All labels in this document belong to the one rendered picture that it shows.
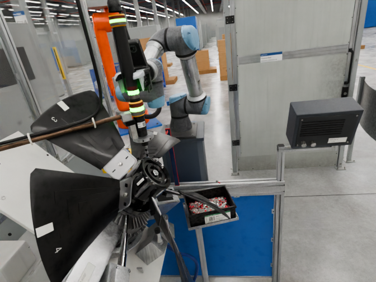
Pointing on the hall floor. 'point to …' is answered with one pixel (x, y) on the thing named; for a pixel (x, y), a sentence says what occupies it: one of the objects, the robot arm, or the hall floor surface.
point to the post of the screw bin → (202, 254)
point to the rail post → (278, 236)
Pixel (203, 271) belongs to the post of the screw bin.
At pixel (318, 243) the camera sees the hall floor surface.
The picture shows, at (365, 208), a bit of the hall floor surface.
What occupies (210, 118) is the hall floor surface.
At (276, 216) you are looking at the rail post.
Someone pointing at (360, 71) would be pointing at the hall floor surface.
